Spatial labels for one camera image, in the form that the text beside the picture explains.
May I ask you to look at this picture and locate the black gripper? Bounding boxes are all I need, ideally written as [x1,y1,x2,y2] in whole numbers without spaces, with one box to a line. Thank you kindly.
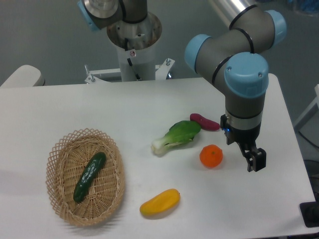
[220,114,267,172]

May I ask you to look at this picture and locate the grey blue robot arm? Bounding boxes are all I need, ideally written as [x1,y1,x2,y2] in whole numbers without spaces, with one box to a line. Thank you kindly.
[78,0,287,171]

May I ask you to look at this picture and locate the dark green cucumber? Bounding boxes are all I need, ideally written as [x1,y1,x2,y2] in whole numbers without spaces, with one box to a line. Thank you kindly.
[73,152,107,203]

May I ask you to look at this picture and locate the woven wicker basket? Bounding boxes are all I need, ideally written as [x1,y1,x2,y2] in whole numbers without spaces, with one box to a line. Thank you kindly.
[46,128,125,227]

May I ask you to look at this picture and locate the orange tangerine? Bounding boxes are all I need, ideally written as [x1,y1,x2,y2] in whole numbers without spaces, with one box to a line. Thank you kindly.
[199,144,223,168]

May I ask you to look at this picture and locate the purple sweet potato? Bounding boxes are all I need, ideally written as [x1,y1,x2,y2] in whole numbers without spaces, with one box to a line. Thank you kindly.
[189,113,220,131]

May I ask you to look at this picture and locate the green bok choy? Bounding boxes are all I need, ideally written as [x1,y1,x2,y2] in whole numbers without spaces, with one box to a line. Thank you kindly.
[151,120,201,155]

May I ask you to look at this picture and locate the black device at edge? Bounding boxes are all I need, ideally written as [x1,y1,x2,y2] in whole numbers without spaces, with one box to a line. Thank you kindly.
[300,202,319,228]

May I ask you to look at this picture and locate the yellow mango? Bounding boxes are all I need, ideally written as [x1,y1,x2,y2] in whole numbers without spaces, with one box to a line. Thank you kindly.
[140,189,180,217]

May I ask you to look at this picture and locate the white chair armrest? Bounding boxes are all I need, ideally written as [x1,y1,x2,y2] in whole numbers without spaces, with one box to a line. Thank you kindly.
[0,65,45,89]

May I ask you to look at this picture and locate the white frame at right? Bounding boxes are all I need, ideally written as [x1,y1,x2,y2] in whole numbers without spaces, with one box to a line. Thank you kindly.
[293,84,319,132]

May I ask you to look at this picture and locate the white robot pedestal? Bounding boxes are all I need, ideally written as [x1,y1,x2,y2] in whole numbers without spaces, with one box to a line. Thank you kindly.
[85,12,175,84]

